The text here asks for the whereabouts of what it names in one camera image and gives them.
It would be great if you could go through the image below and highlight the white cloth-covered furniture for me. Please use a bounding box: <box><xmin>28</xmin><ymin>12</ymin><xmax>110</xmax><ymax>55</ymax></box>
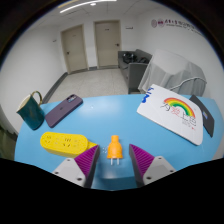
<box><xmin>137</xmin><ymin>48</ymin><xmax>208</xmax><ymax>98</ymax></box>

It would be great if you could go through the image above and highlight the black bag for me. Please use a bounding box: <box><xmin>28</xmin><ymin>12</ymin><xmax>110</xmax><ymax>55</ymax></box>
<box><xmin>122</xmin><ymin>53</ymin><xmax>149</xmax><ymax>65</ymax></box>

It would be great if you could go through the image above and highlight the wall sign lettering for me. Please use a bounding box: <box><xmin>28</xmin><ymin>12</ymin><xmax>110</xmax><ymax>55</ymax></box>
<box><xmin>150</xmin><ymin>18</ymin><xmax>201</xmax><ymax>36</ymax></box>

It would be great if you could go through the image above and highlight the white rainbow-print mouse pad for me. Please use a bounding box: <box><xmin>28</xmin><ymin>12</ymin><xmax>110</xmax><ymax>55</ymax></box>
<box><xmin>136</xmin><ymin>83</ymin><xmax>204</xmax><ymax>147</ymax></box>

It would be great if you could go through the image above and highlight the purple-cased smartphone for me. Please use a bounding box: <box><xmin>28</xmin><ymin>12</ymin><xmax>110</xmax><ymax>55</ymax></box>
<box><xmin>44</xmin><ymin>93</ymin><xmax>84</xmax><ymax>129</ymax></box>

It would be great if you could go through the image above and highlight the teal mug with gold handle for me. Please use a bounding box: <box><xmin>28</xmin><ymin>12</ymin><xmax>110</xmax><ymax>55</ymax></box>
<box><xmin>16</xmin><ymin>90</ymin><xmax>46</xmax><ymax>131</ymax></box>

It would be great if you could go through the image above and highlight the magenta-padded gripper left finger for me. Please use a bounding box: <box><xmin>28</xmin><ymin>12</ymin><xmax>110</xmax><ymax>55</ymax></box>
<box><xmin>52</xmin><ymin>144</ymin><xmax>101</xmax><ymax>189</ymax></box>

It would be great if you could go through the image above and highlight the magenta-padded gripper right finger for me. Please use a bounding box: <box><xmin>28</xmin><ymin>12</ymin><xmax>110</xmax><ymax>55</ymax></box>
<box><xmin>128</xmin><ymin>143</ymin><xmax>177</xmax><ymax>188</ymax></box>

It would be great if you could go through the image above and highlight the beige door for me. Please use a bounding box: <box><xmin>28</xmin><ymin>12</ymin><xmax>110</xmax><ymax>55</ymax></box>
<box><xmin>60</xmin><ymin>24</ymin><xmax>89</xmax><ymax>74</ymax></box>
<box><xmin>93</xmin><ymin>19</ymin><xmax>122</xmax><ymax>69</ymax></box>

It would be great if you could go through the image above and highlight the yellow power strip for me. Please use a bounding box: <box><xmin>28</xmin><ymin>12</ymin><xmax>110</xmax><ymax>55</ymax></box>
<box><xmin>39</xmin><ymin>131</ymin><xmax>98</xmax><ymax>159</ymax></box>

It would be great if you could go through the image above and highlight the long ceiling light strip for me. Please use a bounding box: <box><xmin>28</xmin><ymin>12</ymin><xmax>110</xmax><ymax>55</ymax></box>
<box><xmin>59</xmin><ymin>0</ymin><xmax>118</xmax><ymax>14</ymax></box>

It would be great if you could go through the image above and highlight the dark grey notebook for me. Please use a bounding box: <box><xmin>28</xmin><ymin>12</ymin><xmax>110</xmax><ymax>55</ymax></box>
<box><xmin>188</xmin><ymin>94</ymin><xmax>215</xmax><ymax>138</ymax></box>

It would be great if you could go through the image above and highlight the orange charger plug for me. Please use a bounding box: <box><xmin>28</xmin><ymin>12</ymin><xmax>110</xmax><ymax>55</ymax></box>
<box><xmin>106</xmin><ymin>134</ymin><xmax>124</xmax><ymax>166</ymax></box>

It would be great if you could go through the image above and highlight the grey sofa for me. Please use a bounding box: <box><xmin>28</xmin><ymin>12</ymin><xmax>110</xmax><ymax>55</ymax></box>
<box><xmin>117</xmin><ymin>48</ymin><xmax>153</xmax><ymax>95</ymax></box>

